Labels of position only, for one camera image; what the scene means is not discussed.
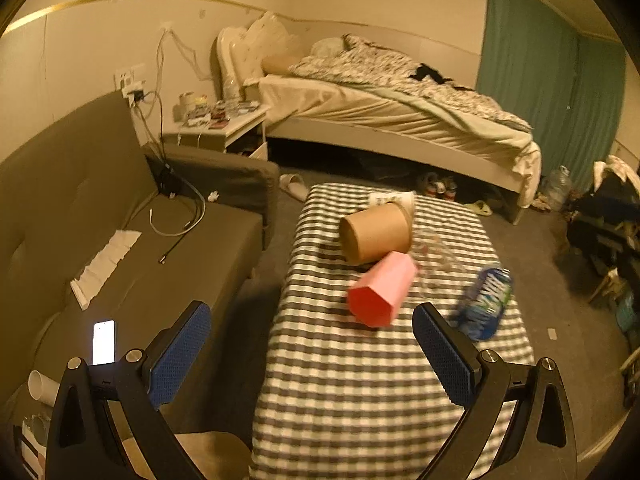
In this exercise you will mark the grey sofa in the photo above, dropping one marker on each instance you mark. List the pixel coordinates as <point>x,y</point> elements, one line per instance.
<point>205,218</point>

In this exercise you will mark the wall power socket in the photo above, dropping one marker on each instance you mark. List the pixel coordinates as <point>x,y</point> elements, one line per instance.
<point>129,81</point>

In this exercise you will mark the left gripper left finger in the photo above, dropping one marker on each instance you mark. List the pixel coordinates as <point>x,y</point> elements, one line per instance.
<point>83,441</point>

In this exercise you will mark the lit smartphone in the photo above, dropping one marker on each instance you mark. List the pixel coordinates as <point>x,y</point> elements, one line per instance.
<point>103,342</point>

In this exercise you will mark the green slipper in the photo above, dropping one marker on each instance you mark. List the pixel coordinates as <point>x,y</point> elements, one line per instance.
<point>480,207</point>

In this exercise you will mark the white folded paper towel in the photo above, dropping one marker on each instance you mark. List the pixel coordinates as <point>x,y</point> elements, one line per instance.
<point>91,280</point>

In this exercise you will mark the clear plastic cup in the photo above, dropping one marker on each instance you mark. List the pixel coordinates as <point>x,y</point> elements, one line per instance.
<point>437,257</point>

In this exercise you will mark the sneakers under bed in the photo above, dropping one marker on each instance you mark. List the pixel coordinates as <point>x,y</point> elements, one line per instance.
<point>434,185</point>

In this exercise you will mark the patterned duvet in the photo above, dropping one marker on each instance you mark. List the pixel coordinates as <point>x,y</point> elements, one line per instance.
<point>368,66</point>

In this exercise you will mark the white slipper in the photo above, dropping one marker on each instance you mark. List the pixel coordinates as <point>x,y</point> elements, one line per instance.
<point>294,185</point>

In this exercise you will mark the white nightstand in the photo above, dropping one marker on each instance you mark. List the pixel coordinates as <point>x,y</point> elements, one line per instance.
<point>242,135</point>

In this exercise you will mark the blue plastic water bottle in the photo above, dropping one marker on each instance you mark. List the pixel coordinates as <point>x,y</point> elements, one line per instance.
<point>483,303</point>

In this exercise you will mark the green curtain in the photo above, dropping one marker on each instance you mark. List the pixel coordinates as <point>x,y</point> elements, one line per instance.
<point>568,86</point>

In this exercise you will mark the white cup on sofa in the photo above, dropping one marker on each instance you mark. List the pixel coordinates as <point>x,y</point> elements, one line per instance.
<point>42,388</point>

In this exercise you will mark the checkered tablecloth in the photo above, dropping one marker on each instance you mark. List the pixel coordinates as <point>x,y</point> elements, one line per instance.
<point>342,401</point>

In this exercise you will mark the large clear water jug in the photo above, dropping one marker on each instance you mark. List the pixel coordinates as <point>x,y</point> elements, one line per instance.
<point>556,187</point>

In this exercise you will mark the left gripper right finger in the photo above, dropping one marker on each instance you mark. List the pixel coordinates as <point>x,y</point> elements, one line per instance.
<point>539,442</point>

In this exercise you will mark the white paper cup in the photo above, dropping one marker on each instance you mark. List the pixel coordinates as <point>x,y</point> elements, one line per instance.
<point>405,200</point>

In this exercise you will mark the white bed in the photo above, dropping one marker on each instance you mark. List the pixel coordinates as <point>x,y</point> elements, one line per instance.
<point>310,110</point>

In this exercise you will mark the chair with clothes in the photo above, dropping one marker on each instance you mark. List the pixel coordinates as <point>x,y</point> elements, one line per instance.
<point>604,223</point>

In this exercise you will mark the brown paper cup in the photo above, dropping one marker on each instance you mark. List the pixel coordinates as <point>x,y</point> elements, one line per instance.
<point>370,234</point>

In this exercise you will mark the white pillow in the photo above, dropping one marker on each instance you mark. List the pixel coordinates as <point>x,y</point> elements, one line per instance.
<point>265,38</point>

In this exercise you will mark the pink hexagonal cup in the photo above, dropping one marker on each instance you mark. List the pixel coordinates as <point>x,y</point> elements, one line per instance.
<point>376,298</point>

